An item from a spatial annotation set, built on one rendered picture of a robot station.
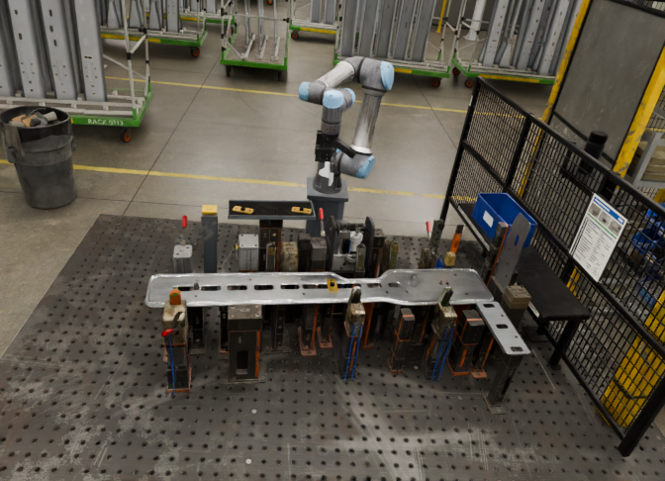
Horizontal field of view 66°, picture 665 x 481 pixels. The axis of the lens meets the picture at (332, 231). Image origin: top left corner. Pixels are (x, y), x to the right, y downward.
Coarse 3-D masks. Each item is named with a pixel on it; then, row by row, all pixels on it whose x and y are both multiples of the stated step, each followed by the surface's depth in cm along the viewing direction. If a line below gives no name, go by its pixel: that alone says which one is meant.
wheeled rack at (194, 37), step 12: (204, 0) 873; (204, 12) 880; (204, 24) 877; (108, 36) 802; (120, 36) 804; (132, 36) 807; (156, 36) 818; (168, 36) 820; (180, 36) 839; (192, 36) 844; (204, 36) 865; (192, 48) 830
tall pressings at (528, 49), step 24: (504, 0) 831; (528, 0) 857; (552, 0) 844; (576, 0) 823; (528, 24) 856; (552, 24) 837; (504, 48) 876; (528, 48) 872; (552, 48) 851; (552, 72) 894
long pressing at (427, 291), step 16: (256, 272) 206; (272, 272) 207; (288, 272) 208; (304, 272) 210; (320, 272) 211; (384, 272) 216; (400, 272) 217; (416, 272) 219; (432, 272) 220; (448, 272) 221; (464, 272) 223; (160, 288) 192; (224, 288) 196; (368, 288) 206; (384, 288) 207; (400, 288) 208; (416, 288) 209; (432, 288) 210; (464, 288) 213; (480, 288) 214; (160, 304) 185; (192, 304) 187; (208, 304) 188; (224, 304) 189; (272, 304) 193; (288, 304) 194; (400, 304) 200; (416, 304) 201; (432, 304) 203; (464, 304) 206
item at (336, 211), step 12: (312, 180) 260; (312, 192) 249; (324, 204) 250; (336, 204) 251; (324, 216) 254; (336, 216) 254; (312, 228) 258; (324, 228) 258; (336, 240) 264; (336, 252) 269
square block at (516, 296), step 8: (512, 288) 206; (520, 288) 207; (504, 296) 209; (512, 296) 203; (520, 296) 202; (528, 296) 203; (504, 304) 209; (512, 304) 203; (520, 304) 204; (512, 312) 206; (520, 312) 207; (512, 320) 209; (520, 320) 209; (504, 328) 210; (496, 344) 216; (496, 352) 218; (496, 360) 220
